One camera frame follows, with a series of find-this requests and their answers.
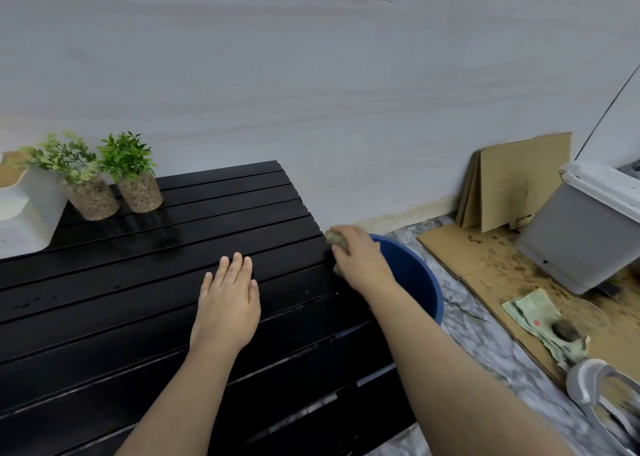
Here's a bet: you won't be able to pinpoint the person's left hand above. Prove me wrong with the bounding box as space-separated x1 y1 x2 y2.
189 252 262 357

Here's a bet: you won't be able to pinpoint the person's right hand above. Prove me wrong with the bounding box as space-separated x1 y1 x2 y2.
329 224 399 299

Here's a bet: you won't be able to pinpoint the white tissue box wooden lid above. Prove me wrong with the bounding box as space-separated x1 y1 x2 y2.
0 151 69 261

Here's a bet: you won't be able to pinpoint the person's right forearm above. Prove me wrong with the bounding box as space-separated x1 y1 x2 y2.
367 283 576 456

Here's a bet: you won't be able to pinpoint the person's left forearm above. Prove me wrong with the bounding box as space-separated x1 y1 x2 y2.
113 343 241 456

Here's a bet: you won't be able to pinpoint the black slatted table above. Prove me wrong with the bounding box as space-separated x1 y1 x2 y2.
0 160 419 456

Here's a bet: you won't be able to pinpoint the blue plastic bucket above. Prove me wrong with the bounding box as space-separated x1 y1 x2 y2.
367 234 445 327

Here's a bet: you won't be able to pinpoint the flat stained cardboard sheet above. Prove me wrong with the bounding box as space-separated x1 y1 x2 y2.
417 222 640 389

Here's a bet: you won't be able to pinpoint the dark green potted plant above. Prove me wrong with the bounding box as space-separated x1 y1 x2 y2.
96 130 164 214

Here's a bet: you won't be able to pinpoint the pale green potted plant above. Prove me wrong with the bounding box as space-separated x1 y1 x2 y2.
19 131 121 222

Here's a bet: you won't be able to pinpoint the green patterned cloth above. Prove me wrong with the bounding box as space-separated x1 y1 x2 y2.
501 288 591 367

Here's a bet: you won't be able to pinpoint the upright brown cardboard sheets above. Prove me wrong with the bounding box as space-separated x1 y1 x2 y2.
455 132 573 234

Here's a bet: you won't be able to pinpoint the grey bin white lid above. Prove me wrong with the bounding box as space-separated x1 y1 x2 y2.
515 160 640 296

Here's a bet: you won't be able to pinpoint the clear glass cup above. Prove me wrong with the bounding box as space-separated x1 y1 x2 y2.
559 299 611 339

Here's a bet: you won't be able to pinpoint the thin black rod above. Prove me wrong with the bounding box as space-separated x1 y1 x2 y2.
575 62 640 160

